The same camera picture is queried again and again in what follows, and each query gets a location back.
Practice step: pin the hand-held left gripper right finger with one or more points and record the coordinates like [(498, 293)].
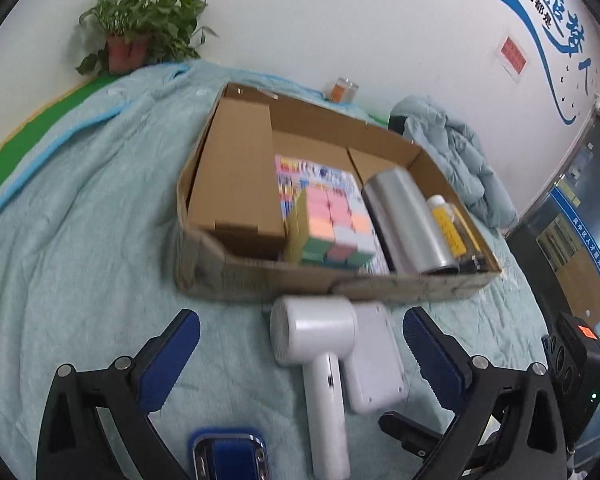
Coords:
[(430, 355)]

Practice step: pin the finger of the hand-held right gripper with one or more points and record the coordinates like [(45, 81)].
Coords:
[(405, 427)]

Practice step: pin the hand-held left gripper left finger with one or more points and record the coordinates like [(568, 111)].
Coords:
[(172, 355)]

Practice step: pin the white hair dryer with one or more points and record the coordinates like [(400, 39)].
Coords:
[(310, 330)]

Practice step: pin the bottle with yellow label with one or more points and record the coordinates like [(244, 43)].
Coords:
[(450, 230)]

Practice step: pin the silver metal cylinder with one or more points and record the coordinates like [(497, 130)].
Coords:
[(410, 220)]

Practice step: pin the pastel puzzle cube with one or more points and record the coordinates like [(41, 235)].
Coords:
[(330, 230)]

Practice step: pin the brown cardboard box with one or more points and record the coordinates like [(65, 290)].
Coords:
[(320, 125)]

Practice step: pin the white flat device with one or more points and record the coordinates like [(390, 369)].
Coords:
[(375, 360)]

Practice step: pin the blue chrome-rimmed object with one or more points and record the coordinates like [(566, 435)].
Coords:
[(227, 455)]

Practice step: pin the dark display board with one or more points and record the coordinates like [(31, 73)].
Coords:
[(570, 240)]

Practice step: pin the crumpled light blue blanket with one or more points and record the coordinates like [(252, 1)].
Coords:
[(460, 150)]

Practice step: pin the green mat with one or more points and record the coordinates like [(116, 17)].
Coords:
[(30, 135)]

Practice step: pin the glass jar with orange label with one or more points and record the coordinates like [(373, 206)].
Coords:
[(341, 91)]

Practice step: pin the green potted plant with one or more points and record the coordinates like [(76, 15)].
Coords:
[(145, 15)]

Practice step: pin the red wall notice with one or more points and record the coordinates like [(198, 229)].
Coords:
[(512, 57)]

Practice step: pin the blue wall decal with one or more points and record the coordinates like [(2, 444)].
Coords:
[(530, 25)]

